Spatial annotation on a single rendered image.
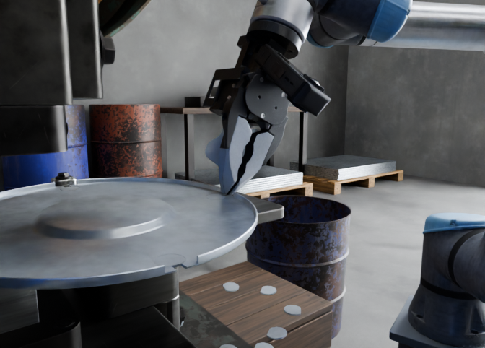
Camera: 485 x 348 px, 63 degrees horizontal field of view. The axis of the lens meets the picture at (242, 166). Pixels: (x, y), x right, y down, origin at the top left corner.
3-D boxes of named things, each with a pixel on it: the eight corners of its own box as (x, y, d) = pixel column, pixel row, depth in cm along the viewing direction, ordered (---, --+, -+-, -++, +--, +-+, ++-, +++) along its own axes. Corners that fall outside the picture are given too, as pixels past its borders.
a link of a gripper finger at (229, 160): (204, 188, 51) (228, 121, 52) (232, 196, 46) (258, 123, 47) (185, 180, 49) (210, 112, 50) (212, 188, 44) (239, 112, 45)
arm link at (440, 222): (460, 265, 85) (465, 203, 83) (509, 294, 72) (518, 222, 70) (407, 268, 83) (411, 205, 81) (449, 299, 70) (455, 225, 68)
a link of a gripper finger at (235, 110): (237, 157, 48) (260, 92, 49) (247, 158, 47) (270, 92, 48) (208, 143, 45) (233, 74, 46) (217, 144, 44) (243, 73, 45)
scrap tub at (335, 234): (295, 286, 194) (297, 191, 187) (368, 325, 161) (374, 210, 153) (224, 313, 169) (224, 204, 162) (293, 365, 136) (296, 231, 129)
